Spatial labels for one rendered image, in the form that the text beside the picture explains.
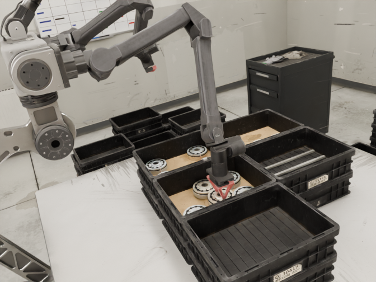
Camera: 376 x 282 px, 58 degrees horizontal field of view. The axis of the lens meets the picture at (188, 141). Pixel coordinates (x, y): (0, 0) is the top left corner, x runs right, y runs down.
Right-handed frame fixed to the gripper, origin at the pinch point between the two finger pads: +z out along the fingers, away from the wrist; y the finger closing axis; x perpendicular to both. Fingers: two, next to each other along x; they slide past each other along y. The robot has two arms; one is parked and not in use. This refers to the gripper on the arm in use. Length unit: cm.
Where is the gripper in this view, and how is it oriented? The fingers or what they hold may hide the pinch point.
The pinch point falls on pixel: (220, 193)
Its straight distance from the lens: 129.5
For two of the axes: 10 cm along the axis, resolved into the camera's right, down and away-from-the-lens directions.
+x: -9.0, 2.7, -3.3
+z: 0.9, 8.8, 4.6
